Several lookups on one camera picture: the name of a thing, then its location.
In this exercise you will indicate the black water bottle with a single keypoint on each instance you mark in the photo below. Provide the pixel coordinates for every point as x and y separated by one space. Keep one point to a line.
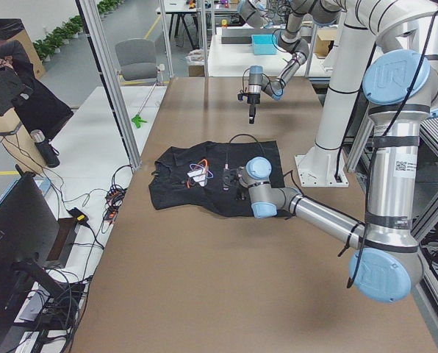
44 147

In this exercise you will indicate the blue plastic bin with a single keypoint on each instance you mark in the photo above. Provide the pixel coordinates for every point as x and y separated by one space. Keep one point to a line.
263 44

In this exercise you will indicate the black printed t-shirt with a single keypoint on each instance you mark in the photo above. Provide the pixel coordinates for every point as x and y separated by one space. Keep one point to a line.
170 186

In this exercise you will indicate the grey orange usb hub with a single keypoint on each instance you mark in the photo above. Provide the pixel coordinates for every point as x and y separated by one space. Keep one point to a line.
115 198
110 216

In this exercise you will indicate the grey orange USB hub far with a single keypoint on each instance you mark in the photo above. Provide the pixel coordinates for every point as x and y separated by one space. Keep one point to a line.
115 198

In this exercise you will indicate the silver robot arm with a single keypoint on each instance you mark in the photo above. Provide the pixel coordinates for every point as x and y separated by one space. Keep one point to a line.
388 51
258 14

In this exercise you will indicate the grey orange USB hub near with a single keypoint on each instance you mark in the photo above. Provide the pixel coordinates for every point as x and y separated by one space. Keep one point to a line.
110 216

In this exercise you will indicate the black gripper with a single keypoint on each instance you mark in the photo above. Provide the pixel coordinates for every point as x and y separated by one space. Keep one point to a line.
253 99
242 193

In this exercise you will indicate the black computer monitor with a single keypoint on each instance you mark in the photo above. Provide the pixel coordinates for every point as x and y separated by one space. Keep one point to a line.
28 230

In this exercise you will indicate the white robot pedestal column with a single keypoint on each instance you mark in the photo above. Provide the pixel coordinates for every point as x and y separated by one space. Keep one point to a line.
323 165

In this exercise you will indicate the grey office chair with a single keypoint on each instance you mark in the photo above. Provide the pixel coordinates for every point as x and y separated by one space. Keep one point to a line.
137 59

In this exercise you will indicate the black power adapter brick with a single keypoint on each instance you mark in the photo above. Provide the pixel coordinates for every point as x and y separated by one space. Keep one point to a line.
79 216

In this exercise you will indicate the aluminium frame post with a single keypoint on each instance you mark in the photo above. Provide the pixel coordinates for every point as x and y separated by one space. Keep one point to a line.
93 29

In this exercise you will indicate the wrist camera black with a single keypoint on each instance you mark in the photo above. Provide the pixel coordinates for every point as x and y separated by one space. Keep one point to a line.
241 96
226 179

